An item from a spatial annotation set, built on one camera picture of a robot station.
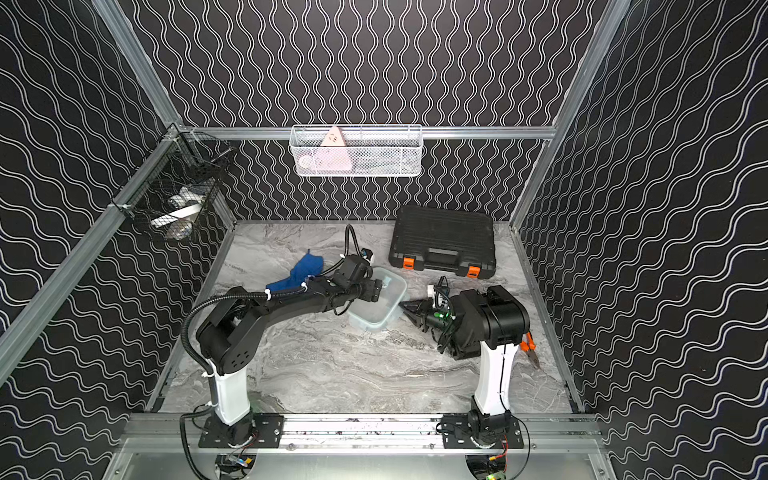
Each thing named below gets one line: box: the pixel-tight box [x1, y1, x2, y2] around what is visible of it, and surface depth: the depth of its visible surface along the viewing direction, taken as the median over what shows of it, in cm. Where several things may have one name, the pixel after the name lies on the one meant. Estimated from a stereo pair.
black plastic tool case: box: [388, 205, 497, 279], surface depth 105 cm
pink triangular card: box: [314, 126, 352, 171], surface depth 92 cm
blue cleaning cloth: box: [266, 249, 324, 292], surface depth 108 cm
